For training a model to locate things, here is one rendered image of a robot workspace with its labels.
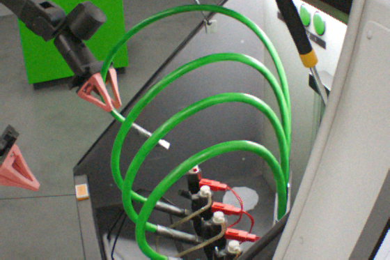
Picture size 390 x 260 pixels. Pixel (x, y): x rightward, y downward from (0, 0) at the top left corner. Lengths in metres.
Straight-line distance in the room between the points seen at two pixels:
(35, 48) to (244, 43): 3.12
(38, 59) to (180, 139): 3.04
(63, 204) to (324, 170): 2.35
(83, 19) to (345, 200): 0.67
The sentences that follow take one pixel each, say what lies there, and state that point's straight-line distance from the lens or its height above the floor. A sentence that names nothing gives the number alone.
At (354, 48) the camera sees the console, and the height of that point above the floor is 1.49.
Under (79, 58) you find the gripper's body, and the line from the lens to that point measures 0.98.
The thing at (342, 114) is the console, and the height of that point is 1.42.
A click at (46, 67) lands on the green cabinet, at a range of 4.22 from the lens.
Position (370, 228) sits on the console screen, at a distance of 0.45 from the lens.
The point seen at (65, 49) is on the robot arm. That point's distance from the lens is 1.00.
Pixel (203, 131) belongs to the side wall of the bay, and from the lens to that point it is 1.27.
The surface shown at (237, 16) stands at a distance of 0.87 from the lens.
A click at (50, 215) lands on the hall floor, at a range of 2.72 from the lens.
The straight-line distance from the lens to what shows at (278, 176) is 0.69.
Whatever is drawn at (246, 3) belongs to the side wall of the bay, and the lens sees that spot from 1.18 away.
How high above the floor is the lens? 1.65
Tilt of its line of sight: 28 degrees down
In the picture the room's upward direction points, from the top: 3 degrees counter-clockwise
